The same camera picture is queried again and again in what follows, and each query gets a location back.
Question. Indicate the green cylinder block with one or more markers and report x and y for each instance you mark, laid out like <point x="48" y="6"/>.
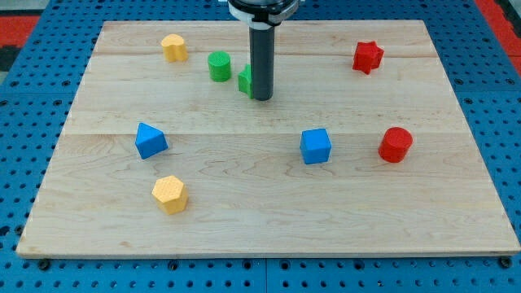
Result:
<point x="219" y="66"/>

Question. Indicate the red cylinder block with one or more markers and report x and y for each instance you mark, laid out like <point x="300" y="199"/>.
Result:
<point x="395" y="144"/>

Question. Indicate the yellow hexagon block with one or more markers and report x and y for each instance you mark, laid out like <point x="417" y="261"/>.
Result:
<point x="170" y="194"/>

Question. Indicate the blue triangle block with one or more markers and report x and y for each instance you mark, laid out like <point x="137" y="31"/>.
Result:
<point x="149" y="141"/>

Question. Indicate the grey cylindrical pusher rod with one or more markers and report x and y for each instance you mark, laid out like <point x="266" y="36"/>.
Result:
<point x="261" y="43"/>

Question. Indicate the red star block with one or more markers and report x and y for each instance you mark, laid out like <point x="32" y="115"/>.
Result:
<point x="368" y="56"/>

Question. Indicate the green star block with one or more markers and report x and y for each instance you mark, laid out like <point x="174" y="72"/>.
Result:
<point x="245" y="81"/>

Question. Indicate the wooden board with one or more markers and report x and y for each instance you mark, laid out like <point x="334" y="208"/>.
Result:
<point x="250" y="193"/>

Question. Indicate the blue cube block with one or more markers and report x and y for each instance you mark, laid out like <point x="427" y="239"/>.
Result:
<point x="315" y="146"/>

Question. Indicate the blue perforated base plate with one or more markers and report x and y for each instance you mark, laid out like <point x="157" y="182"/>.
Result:
<point x="41" y="84"/>

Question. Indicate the yellow heart block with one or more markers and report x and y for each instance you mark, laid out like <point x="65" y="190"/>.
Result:
<point x="174" y="48"/>

